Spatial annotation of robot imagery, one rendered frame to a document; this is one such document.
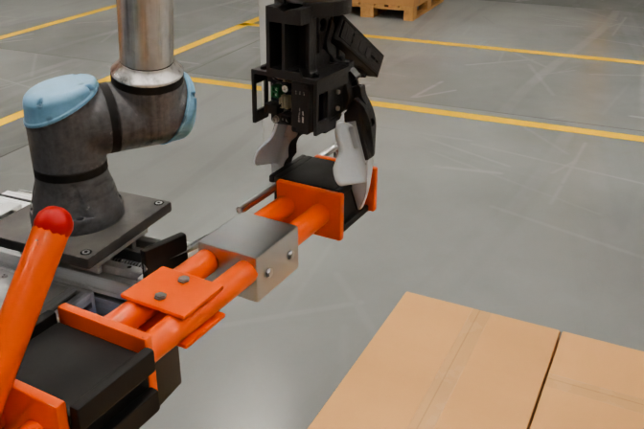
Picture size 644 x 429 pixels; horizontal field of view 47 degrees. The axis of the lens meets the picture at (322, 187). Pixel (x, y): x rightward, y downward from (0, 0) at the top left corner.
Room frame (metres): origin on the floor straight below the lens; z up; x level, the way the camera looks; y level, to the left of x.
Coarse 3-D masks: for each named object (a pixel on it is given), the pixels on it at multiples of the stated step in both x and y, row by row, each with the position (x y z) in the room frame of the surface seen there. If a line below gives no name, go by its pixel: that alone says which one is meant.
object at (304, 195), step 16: (320, 160) 0.73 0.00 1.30; (288, 176) 0.69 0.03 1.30; (304, 176) 0.69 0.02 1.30; (320, 176) 0.69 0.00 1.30; (288, 192) 0.67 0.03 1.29; (304, 192) 0.66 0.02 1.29; (320, 192) 0.65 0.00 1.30; (336, 192) 0.65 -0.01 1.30; (368, 192) 0.71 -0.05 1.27; (304, 208) 0.66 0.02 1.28; (336, 208) 0.65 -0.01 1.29; (352, 208) 0.69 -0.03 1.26; (368, 208) 0.71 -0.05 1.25; (336, 224) 0.65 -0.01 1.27; (352, 224) 0.68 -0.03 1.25
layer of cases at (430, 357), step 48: (384, 336) 1.47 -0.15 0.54; (432, 336) 1.47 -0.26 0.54; (480, 336) 1.47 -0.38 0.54; (528, 336) 1.47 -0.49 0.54; (576, 336) 1.47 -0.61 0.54; (384, 384) 1.29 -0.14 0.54; (432, 384) 1.29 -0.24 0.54; (480, 384) 1.29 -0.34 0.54; (528, 384) 1.29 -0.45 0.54; (576, 384) 1.29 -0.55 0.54; (624, 384) 1.29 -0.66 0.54
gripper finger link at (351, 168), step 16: (336, 128) 0.67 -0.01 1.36; (352, 128) 0.68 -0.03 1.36; (352, 144) 0.67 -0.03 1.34; (336, 160) 0.65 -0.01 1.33; (352, 160) 0.67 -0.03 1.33; (368, 160) 0.67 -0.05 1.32; (336, 176) 0.64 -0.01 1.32; (352, 176) 0.66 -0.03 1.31; (368, 176) 0.67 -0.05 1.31; (352, 192) 0.68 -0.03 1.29
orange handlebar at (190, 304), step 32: (320, 224) 0.63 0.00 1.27; (192, 256) 0.55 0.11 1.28; (128, 288) 0.49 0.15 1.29; (160, 288) 0.49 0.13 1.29; (192, 288) 0.49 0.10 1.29; (224, 288) 0.50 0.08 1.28; (128, 320) 0.46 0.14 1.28; (160, 320) 0.49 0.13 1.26; (192, 320) 0.46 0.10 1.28; (160, 352) 0.43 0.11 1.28
